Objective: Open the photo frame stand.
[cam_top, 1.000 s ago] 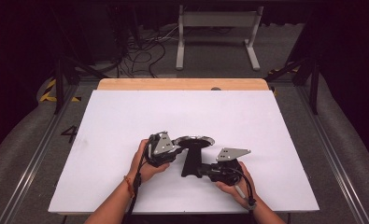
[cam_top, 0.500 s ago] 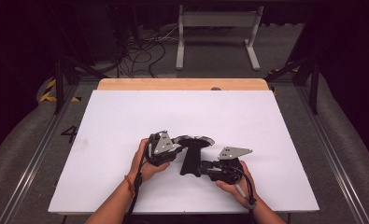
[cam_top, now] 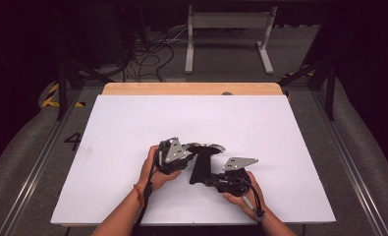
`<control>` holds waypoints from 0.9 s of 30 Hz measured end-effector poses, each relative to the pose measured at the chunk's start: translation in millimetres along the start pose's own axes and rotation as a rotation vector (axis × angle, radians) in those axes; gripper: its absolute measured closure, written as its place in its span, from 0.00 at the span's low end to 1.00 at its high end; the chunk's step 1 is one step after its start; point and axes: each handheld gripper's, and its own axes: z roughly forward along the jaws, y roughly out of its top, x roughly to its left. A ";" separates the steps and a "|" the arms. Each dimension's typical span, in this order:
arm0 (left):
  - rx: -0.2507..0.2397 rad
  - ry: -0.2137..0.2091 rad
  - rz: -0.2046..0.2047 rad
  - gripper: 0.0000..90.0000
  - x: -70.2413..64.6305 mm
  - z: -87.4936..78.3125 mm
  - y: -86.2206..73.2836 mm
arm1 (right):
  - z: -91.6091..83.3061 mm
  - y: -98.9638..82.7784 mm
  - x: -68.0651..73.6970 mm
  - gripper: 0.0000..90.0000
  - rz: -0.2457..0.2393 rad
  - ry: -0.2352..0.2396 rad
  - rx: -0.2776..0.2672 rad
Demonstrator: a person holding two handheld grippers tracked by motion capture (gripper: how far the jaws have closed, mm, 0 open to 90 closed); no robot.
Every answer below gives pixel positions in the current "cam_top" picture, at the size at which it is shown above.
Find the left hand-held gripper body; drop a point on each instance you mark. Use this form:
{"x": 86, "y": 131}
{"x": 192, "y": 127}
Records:
{"x": 173, "y": 154}

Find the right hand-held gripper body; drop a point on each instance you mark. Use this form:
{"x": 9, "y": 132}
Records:
{"x": 234, "y": 182}

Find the person's right hand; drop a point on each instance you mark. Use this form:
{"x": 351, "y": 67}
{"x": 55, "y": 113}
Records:
{"x": 257, "y": 200}

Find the person's left hand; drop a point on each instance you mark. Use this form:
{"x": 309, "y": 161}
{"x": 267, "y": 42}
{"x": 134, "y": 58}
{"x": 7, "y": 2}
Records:
{"x": 149, "y": 177}

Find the small white cylinder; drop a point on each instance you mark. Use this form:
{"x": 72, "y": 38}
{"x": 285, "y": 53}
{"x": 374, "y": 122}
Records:
{"x": 248, "y": 203}

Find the white board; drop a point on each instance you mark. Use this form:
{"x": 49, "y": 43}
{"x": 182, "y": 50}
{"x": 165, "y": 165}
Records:
{"x": 181, "y": 118}

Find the black metal stand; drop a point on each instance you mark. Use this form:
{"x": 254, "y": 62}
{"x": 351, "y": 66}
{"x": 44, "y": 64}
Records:
{"x": 329, "y": 95}
{"x": 62, "y": 95}

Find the white metal stand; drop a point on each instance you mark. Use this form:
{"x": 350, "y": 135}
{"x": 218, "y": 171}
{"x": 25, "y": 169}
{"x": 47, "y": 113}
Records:
{"x": 229, "y": 20}

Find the aluminium rail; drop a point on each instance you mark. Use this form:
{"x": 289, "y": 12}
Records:
{"x": 34, "y": 170}
{"x": 352, "y": 164}

